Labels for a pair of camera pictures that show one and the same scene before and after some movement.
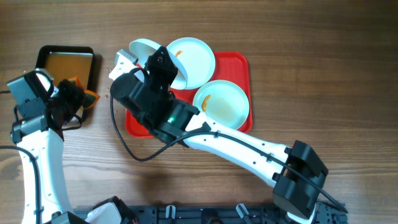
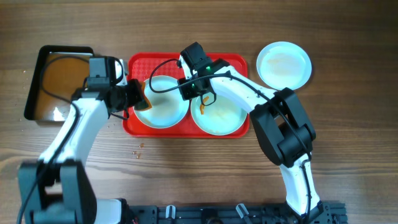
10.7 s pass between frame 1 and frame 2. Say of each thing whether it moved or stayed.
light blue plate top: moved
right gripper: moved
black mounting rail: stayed
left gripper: moved
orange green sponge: moved
